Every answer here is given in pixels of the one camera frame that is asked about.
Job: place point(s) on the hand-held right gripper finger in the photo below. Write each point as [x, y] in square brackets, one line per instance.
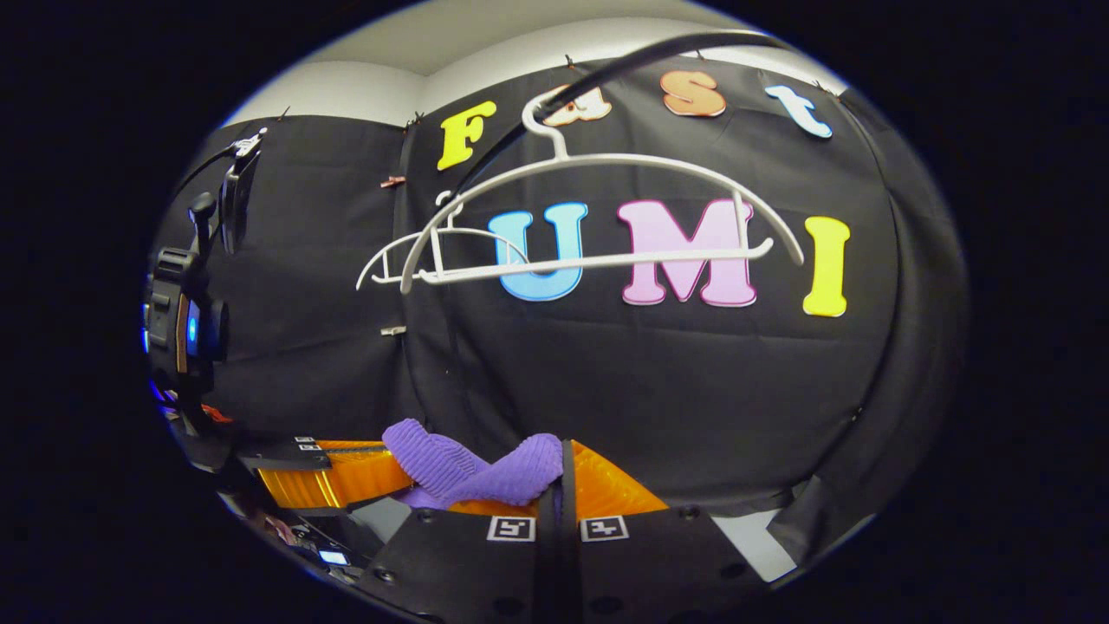
[567, 555]
[548, 563]

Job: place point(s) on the white plastic clothes hanger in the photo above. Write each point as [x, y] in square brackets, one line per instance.
[606, 159]
[472, 231]

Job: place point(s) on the black clothes rack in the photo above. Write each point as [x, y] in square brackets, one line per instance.
[693, 41]

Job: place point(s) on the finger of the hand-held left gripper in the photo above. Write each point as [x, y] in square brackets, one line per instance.
[277, 457]

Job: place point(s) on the purple ribbed jacket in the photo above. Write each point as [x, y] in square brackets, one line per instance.
[485, 477]

